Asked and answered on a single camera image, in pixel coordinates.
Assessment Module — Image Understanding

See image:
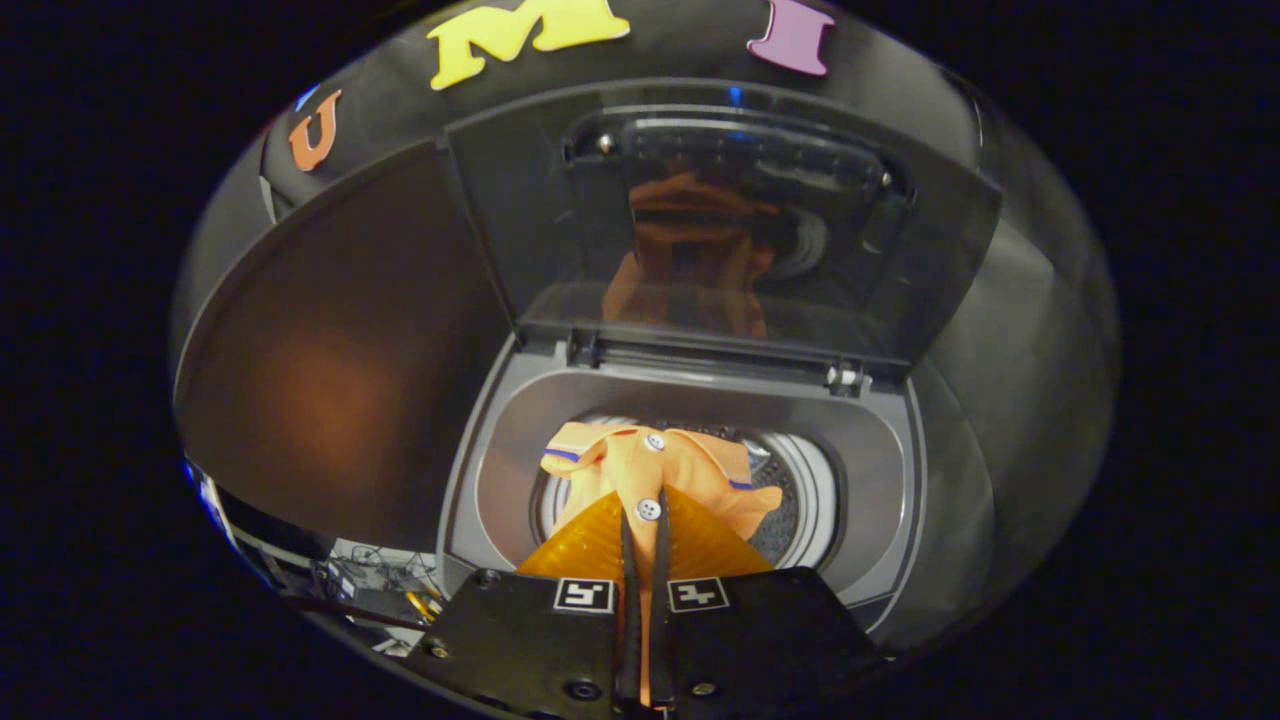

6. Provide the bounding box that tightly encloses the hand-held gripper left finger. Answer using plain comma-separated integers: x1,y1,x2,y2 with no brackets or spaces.
414,487,642,720

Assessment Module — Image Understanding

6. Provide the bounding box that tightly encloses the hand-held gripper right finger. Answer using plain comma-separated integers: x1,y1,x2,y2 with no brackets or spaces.
649,484,888,720

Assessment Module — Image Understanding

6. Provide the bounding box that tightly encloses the orange polo shirt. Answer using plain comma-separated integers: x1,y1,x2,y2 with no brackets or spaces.
540,421,785,707

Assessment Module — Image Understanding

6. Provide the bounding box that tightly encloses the dark glass washing machine lid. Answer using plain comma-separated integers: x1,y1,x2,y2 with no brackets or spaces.
442,77,1004,387

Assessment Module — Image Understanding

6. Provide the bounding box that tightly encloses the beige cabinet with dark sides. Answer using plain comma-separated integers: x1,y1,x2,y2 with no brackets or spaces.
171,137,523,557

